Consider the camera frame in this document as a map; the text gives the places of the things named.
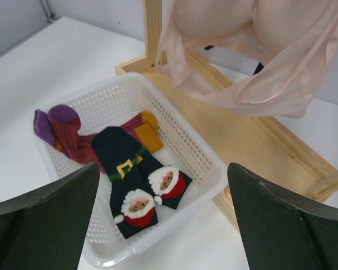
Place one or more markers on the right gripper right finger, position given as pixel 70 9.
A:
pixel 281 229

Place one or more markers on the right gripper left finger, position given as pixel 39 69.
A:
pixel 46 228

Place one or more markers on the navy santa sock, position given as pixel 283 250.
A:
pixel 166 183
pixel 131 203

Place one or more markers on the wooden drying rack stand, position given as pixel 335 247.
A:
pixel 261 144

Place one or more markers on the maroon purple sock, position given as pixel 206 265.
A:
pixel 59 127

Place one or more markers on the white plastic basket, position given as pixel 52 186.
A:
pixel 112 102

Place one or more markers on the maroon orange sock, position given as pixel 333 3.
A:
pixel 144 128

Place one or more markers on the aluminium corner frame profile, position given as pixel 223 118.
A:
pixel 49 12

